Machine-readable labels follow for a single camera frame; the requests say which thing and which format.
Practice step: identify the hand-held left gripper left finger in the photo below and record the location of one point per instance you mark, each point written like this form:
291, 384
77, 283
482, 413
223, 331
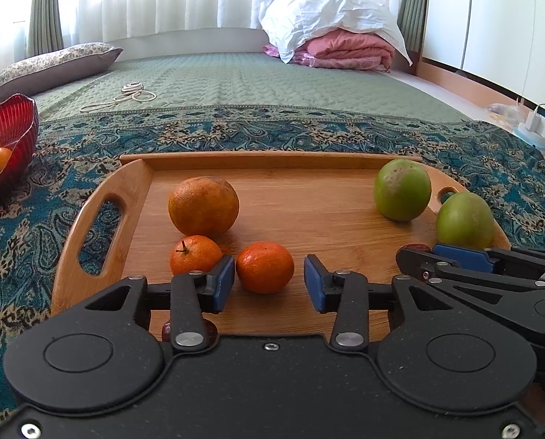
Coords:
222, 283

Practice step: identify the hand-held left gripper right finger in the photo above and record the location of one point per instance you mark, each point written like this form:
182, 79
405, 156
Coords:
313, 283

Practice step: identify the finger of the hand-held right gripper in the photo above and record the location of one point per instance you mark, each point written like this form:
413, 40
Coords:
464, 257
414, 263

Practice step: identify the small dark red fruit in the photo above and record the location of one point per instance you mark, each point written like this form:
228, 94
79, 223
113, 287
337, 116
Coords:
418, 247
211, 331

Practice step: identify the plain green fruit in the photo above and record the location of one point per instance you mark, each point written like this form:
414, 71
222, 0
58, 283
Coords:
464, 219

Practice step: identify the tangerine with stem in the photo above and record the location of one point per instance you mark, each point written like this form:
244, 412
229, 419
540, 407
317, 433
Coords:
194, 256

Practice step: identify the smooth tangerine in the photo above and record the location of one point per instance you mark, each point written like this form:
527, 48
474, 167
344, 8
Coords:
265, 267

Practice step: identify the green fruit with brown patch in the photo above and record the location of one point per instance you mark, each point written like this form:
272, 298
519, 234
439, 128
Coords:
403, 192

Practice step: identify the large orange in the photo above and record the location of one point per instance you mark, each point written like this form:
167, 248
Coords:
204, 206

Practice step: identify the clear plastic bag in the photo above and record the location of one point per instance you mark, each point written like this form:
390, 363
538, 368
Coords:
503, 112

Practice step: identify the white charger with power strip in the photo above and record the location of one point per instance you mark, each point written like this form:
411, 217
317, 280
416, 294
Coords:
535, 123

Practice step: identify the teal paisley blanket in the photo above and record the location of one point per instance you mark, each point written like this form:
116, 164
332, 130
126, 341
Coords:
71, 155

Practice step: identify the green quilted mat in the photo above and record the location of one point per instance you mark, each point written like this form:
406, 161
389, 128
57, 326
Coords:
236, 82

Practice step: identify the pink folded quilt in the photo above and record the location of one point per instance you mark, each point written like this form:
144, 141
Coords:
350, 50

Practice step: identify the white wardrobe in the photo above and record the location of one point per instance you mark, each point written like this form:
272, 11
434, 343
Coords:
492, 13

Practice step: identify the white bed headboard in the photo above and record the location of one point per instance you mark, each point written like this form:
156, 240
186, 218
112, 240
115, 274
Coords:
185, 41

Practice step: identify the green curtain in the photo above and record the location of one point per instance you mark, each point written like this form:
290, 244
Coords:
413, 9
44, 9

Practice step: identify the white duvet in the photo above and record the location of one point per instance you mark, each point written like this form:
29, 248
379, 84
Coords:
327, 13

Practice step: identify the red glass bowl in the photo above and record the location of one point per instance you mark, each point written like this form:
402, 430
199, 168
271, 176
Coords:
12, 119

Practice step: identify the floral pillow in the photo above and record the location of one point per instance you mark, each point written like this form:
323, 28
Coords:
53, 66

